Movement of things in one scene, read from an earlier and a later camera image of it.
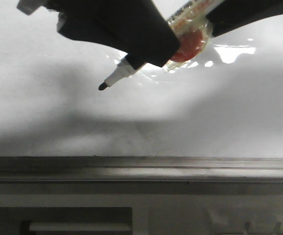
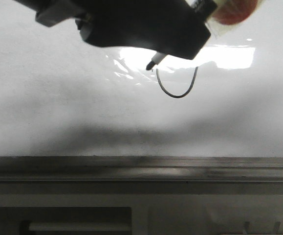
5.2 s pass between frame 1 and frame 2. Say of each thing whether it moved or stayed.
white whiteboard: stayed
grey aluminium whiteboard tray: stayed
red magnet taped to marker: moved
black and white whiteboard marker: moved
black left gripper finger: moved
